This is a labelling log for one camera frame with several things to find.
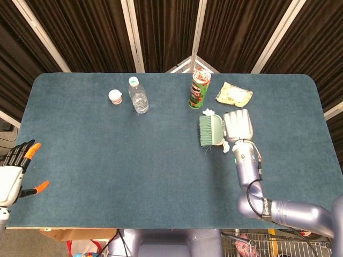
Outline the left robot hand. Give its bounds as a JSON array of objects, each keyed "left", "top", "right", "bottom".
[{"left": 0, "top": 139, "right": 50, "bottom": 207}]

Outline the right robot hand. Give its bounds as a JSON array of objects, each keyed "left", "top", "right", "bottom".
[{"left": 222, "top": 109, "right": 255, "bottom": 142}]

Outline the yellow snack bag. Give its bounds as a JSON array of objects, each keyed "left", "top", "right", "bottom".
[{"left": 215, "top": 81, "right": 254, "bottom": 109}]

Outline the green Pringles can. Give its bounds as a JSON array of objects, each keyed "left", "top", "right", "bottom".
[{"left": 188, "top": 67, "right": 213, "bottom": 110}]

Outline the brown cardboard box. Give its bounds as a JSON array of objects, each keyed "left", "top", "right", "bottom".
[{"left": 40, "top": 228, "right": 118, "bottom": 242}]

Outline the dark brown curtain panel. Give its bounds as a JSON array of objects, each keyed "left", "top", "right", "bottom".
[
  {"left": 199, "top": 0, "right": 296, "bottom": 74},
  {"left": 260, "top": 0, "right": 343, "bottom": 147},
  {"left": 25, "top": 0, "right": 136, "bottom": 73},
  {"left": 0, "top": 0, "right": 65, "bottom": 122},
  {"left": 133, "top": 0, "right": 200, "bottom": 73}
]

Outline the red and white bag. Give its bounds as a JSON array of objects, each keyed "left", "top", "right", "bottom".
[{"left": 66, "top": 239, "right": 108, "bottom": 257}]

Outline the blue felt table mat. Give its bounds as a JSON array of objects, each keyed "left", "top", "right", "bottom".
[{"left": 4, "top": 72, "right": 343, "bottom": 231}]

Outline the clear plastic water bottle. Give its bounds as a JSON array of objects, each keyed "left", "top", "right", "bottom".
[{"left": 128, "top": 76, "right": 150, "bottom": 115}]

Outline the red package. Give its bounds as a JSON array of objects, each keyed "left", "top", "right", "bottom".
[{"left": 232, "top": 233, "right": 258, "bottom": 257}]

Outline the small white jar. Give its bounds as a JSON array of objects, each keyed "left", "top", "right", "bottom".
[{"left": 108, "top": 89, "right": 124, "bottom": 106}]

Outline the grey purple robot torso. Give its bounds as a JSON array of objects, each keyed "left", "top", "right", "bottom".
[{"left": 106, "top": 229, "right": 223, "bottom": 257}]

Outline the white metal frame pole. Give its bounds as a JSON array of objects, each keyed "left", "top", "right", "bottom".
[
  {"left": 0, "top": 110, "right": 22, "bottom": 130},
  {"left": 250, "top": 0, "right": 307, "bottom": 74},
  {"left": 323, "top": 101, "right": 343, "bottom": 121},
  {"left": 11, "top": 0, "right": 72, "bottom": 73},
  {"left": 120, "top": 0, "right": 146, "bottom": 73},
  {"left": 189, "top": 0, "right": 209, "bottom": 73}
]

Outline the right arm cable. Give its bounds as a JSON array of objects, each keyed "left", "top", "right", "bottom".
[{"left": 245, "top": 146, "right": 326, "bottom": 257}]

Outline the white metal frame base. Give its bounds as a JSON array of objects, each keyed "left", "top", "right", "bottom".
[{"left": 165, "top": 54, "right": 221, "bottom": 74}]

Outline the black torso cable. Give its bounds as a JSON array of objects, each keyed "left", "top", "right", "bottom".
[{"left": 99, "top": 229, "right": 127, "bottom": 257}]

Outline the metal wire cart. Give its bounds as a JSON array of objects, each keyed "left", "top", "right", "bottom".
[{"left": 220, "top": 229, "right": 333, "bottom": 257}]

